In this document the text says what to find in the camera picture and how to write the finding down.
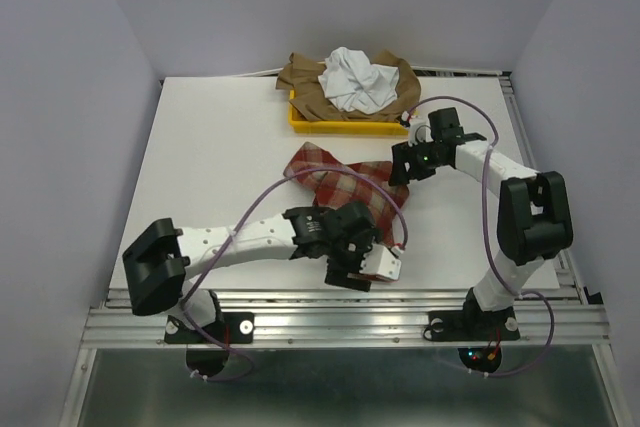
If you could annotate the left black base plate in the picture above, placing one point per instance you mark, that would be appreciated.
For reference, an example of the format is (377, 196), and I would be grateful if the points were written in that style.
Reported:
(233, 328)

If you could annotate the white skirt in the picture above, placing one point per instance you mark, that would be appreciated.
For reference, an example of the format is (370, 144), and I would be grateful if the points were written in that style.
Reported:
(351, 83)

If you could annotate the brown skirt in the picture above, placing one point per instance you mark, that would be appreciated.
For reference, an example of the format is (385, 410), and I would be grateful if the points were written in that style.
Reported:
(301, 75)

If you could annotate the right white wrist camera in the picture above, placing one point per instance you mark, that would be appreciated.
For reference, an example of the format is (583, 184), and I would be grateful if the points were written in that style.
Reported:
(418, 129)

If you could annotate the aluminium frame rail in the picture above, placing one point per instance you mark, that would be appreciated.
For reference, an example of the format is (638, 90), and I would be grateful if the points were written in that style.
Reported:
(391, 318)

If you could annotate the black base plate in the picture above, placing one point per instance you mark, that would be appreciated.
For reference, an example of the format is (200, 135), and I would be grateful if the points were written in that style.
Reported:
(233, 328)
(457, 326)

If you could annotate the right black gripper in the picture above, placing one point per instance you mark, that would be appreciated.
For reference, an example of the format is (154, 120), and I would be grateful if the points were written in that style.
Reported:
(400, 154)

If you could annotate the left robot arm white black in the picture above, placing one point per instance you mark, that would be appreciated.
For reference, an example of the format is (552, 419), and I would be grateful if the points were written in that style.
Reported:
(164, 263)

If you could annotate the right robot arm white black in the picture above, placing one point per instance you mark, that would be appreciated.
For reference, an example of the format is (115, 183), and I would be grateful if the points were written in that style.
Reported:
(533, 221)

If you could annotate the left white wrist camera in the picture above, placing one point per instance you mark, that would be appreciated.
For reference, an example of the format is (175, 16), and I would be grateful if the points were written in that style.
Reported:
(381, 263)

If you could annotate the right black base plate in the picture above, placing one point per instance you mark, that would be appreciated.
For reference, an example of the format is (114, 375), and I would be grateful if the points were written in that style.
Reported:
(457, 326)

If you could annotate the yellow plastic tray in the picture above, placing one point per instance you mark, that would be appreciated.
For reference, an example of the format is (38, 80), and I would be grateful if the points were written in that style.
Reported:
(352, 128)

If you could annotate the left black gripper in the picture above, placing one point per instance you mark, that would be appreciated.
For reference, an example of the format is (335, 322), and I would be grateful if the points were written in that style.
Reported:
(337, 274)

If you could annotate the red plaid skirt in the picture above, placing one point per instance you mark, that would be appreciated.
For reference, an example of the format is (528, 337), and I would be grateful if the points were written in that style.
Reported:
(334, 189)

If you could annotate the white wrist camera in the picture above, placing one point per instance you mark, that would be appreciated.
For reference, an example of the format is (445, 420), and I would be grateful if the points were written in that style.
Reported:
(418, 129)
(381, 263)

